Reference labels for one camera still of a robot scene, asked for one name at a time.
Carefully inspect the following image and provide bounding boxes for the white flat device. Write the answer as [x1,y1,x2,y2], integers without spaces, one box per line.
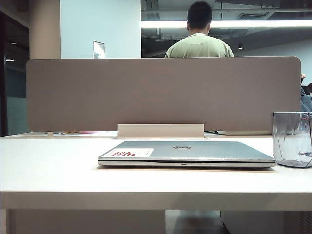
[216,130,273,136]

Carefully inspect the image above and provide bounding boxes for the grey desk divider panel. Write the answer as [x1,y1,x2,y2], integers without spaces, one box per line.
[25,56,302,134]

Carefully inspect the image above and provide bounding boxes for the white red-lettered sticker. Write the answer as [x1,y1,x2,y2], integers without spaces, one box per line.
[106,148,155,158]

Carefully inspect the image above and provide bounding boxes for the pink papers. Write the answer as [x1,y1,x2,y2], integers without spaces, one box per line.
[52,131,98,135]

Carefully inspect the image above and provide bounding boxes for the person in green shirt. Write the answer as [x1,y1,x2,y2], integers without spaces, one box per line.
[164,1,235,59]

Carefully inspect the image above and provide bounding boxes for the small framed wall sign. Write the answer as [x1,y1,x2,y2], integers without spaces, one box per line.
[92,40,105,59]

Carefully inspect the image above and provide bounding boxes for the clear plastic cup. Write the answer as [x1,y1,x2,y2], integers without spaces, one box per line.
[272,111,312,169]

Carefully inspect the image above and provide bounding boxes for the beige cable tray flap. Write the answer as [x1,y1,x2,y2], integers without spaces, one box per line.
[117,123,205,138]

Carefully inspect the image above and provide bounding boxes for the seated person in blue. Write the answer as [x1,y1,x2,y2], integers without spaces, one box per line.
[300,73,312,113]

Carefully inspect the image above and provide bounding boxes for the long ceiling light strip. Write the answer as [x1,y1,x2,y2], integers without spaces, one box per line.
[140,20,312,28]

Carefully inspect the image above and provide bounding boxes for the grey Dell laptop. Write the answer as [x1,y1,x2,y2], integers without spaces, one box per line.
[97,140,276,169]

